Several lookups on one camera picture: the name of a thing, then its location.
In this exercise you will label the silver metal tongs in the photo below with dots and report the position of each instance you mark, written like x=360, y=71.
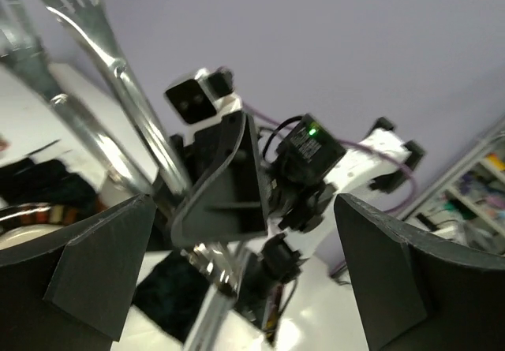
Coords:
x=87, y=22

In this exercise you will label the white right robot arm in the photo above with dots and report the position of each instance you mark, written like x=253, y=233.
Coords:
x=381, y=162

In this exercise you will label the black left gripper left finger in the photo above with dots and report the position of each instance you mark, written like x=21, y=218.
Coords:
x=72, y=289

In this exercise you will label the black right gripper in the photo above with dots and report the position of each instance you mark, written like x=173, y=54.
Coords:
x=236, y=191

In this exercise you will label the black rimmed beige plate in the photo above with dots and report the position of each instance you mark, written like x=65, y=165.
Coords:
x=25, y=222

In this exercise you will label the black white checkered cloth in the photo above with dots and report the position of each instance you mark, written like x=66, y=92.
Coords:
x=172, y=292

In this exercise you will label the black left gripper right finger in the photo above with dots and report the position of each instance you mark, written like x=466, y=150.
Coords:
x=415, y=290

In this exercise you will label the aluminium frame rail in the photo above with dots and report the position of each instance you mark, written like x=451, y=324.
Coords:
x=470, y=157

